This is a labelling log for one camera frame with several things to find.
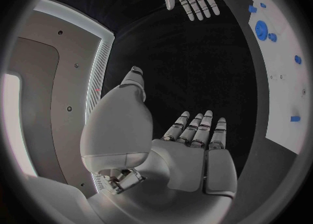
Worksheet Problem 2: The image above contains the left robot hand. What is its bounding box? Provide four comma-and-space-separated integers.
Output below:
79, 65, 239, 224

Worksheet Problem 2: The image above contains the white task board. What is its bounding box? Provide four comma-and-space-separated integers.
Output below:
248, 0, 312, 155

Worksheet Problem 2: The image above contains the large blue gear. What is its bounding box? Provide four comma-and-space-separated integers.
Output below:
254, 20, 270, 41

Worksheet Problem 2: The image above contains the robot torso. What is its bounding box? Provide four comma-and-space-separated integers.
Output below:
1, 0, 116, 198

